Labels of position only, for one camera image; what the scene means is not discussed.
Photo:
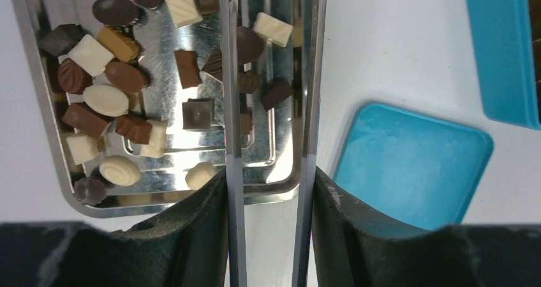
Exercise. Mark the white chocolate square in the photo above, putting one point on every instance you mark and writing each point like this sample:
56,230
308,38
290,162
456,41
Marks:
183,12

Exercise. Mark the teal chocolate box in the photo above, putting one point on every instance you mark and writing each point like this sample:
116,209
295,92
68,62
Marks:
502,43

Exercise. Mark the metal serving tongs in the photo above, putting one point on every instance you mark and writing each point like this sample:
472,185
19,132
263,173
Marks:
233,159

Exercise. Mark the caramel block chocolate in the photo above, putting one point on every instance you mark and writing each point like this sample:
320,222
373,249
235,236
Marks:
123,47

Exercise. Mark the white chocolate block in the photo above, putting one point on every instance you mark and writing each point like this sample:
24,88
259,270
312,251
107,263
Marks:
272,29

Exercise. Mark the white swirl chocolate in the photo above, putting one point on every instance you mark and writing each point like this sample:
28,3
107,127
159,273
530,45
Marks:
119,171

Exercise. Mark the teal box lid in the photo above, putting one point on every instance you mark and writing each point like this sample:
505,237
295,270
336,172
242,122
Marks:
415,168

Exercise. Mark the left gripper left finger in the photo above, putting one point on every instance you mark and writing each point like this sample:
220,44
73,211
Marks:
185,245

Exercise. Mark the stainless steel tray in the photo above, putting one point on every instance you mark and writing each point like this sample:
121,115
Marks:
272,151

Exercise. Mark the dark oval chocolate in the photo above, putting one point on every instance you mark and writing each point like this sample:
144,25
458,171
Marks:
116,12

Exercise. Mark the milk chocolate rectangle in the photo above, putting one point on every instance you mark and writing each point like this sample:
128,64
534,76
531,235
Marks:
188,69

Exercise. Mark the dark square chocolate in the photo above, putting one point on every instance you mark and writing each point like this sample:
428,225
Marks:
198,113

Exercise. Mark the white oval chocolate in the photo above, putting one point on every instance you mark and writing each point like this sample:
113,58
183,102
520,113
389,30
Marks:
106,100

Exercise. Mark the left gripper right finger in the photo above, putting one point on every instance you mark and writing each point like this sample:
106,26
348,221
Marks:
356,245

